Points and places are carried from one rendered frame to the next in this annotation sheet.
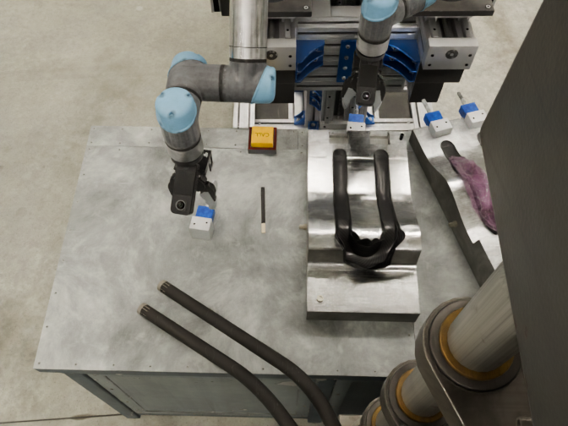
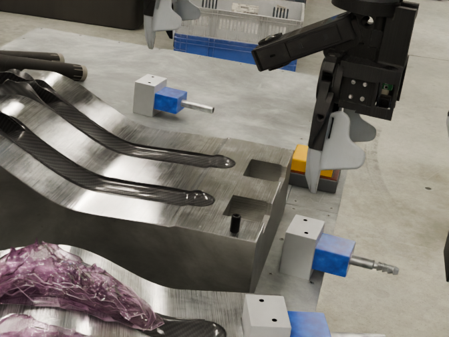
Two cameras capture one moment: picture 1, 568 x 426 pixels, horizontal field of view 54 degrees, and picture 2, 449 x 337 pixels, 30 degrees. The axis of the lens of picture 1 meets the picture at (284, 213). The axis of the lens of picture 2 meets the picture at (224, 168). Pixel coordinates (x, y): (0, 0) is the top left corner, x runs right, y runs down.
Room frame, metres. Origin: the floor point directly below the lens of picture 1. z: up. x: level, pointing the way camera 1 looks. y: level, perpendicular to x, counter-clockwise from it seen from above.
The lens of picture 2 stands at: (1.00, -1.06, 1.30)
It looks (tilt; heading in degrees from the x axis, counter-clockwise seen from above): 24 degrees down; 99
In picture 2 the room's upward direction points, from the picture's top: 7 degrees clockwise
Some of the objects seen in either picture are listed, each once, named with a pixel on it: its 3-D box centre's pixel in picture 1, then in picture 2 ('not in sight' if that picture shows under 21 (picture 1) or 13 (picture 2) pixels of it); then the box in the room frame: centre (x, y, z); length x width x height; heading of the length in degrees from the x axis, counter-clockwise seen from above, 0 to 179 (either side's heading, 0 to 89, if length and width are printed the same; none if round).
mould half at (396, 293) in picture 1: (359, 215); (71, 166); (0.68, -0.19, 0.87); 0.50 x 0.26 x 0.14; 179
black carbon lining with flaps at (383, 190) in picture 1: (365, 200); (82, 134); (0.70, -0.20, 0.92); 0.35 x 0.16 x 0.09; 179
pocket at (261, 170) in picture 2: (338, 140); (263, 184); (0.91, -0.15, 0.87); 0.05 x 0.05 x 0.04; 89
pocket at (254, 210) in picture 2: (379, 141); (246, 223); (0.91, -0.25, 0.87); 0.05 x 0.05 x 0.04; 89
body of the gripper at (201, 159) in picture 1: (190, 163); not in sight; (0.70, 0.21, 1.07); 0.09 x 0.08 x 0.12; 171
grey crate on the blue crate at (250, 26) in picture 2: not in sight; (241, 18); (0.39, 2.97, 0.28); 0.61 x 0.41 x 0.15; 4
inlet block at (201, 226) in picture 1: (205, 212); (176, 101); (0.71, 0.20, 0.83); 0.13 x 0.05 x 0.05; 171
